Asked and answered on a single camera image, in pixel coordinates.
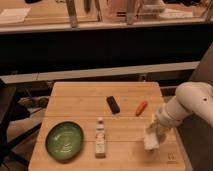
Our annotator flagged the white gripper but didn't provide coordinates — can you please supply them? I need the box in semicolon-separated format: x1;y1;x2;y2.
148;108;175;137

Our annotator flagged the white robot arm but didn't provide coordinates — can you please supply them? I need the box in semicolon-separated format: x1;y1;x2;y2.
144;82;213;171

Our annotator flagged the green ceramic plate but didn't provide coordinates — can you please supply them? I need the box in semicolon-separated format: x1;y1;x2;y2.
45;121;84;161

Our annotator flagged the orange toy carrot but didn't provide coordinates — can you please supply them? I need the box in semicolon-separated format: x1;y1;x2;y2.
135;101;148;116

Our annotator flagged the black rectangular block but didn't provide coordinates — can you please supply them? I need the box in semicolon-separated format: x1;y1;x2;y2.
106;96;120;114

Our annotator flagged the dark chair at left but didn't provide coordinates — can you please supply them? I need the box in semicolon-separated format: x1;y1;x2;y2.
0;79;41;166

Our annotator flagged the white paper sheet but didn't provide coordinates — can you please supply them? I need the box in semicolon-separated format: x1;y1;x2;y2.
0;8;30;24

